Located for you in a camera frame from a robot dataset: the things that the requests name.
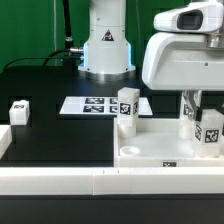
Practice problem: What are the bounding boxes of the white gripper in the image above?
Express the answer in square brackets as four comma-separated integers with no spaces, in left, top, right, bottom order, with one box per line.
[142,32,224,121]

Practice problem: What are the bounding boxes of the white fiducial marker board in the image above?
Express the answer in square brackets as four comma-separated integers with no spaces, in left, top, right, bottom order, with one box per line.
[60,96,153,116]

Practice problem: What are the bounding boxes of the white square tabletop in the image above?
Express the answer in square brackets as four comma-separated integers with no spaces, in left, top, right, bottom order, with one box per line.
[114,118,224,167]

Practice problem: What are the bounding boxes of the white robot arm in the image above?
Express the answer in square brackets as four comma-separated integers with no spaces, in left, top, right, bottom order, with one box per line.
[142,0,224,120]

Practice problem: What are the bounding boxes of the white obstacle fence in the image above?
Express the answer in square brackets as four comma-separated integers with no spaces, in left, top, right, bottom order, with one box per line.
[0,124,224,196]

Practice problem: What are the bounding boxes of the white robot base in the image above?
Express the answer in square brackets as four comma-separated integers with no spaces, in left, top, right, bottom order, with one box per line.
[78,0,135,82]

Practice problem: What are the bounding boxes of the black vertical pole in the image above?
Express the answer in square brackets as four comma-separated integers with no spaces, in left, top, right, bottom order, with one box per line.
[62,0,75,68]

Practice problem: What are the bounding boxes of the black cable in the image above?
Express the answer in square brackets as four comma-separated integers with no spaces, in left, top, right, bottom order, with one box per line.
[2,48,84,73]

